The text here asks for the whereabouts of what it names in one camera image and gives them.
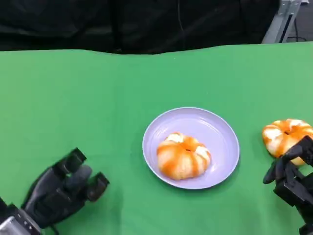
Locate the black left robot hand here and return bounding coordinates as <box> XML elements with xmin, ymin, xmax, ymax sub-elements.
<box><xmin>22</xmin><ymin>147</ymin><xmax>110</xmax><ymax>229</ymax></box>

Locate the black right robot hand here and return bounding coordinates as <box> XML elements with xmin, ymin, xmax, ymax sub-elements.
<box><xmin>263</xmin><ymin>135</ymin><xmax>313</xmax><ymax>221</ymax></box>

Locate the orange and white bread roll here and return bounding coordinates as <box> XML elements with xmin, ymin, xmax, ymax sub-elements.
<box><xmin>262</xmin><ymin>118</ymin><xmax>313</xmax><ymax>166</ymax></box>
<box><xmin>156</xmin><ymin>132</ymin><xmax>212</xmax><ymax>181</ymax></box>

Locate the lilac plate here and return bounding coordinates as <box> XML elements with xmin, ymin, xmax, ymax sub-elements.
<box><xmin>142</xmin><ymin>106</ymin><xmax>240</xmax><ymax>190</ymax></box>

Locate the green table cloth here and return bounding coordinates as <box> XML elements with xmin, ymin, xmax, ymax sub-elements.
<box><xmin>0</xmin><ymin>41</ymin><xmax>313</xmax><ymax>235</ymax></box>

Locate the black backdrop curtain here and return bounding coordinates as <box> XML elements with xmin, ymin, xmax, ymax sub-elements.
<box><xmin>0</xmin><ymin>0</ymin><xmax>280</xmax><ymax>54</ymax></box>

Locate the black floor cable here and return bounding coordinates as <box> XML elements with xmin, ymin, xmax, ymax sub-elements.
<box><xmin>288</xmin><ymin>14</ymin><xmax>309</xmax><ymax>42</ymax></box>

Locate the grey metal frame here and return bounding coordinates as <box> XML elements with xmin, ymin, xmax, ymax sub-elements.
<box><xmin>262</xmin><ymin>0</ymin><xmax>303</xmax><ymax>44</ymax></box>

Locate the thin hanging cable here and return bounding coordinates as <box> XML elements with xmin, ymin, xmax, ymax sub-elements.
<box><xmin>177</xmin><ymin>0</ymin><xmax>186</xmax><ymax>49</ymax></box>

